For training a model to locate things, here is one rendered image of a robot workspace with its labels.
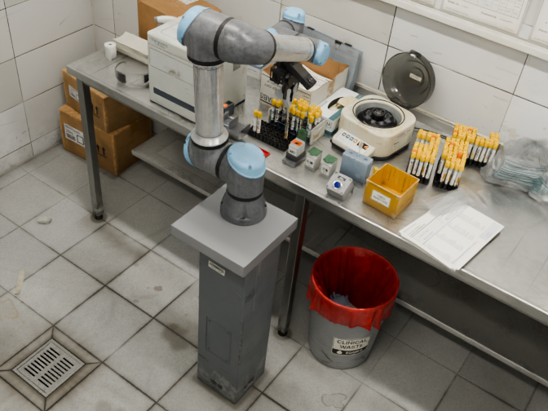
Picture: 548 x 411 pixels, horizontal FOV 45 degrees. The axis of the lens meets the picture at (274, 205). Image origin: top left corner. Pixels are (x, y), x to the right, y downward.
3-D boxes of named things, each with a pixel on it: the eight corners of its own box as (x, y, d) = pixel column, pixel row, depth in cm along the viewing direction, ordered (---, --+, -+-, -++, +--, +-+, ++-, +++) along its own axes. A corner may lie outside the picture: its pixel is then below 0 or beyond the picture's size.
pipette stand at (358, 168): (336, 177, 237) (340, 155, 231) (346, 168, 242) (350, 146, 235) (360, 188, 234) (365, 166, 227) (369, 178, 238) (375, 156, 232)
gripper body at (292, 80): (280, 73, 238) (284, 43, 230) (300, 82, 235) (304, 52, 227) (268, 81, 233) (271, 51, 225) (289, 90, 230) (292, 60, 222)
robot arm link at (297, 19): (276, 11, 214) (290, 2, 219) (274, 41, 221) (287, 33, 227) (297, 19, 211) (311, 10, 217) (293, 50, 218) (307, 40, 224)
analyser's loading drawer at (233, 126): (197, 118, 254) (197, 107, 251) (208, 111, 258) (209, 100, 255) (239, 139, 246) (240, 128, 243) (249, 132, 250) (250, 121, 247)
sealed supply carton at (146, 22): (137, 36, 303) (135, -3, 291) (176, 21, 317) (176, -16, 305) (183, 62, 289) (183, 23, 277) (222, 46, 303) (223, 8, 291)
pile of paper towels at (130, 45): (110, 47, 293) (109, 37, 290) (127, 40, 300) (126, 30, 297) (152, 68, 283) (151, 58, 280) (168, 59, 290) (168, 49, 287)
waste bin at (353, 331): (279, 346, 287) (289, 276, 258) (324, 297, 310) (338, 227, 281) (353, 394, 272) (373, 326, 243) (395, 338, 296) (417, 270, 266)
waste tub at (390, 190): (360, 201, 228) (365, 179, 222) (381, 184, 237) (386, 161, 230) (394, 220, 223) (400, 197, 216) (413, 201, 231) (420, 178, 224)
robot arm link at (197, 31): (218, 187, 206) (216, 28, 168) (180, 169, 211) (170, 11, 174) (240, 167, 213) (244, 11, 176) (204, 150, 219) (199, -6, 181)
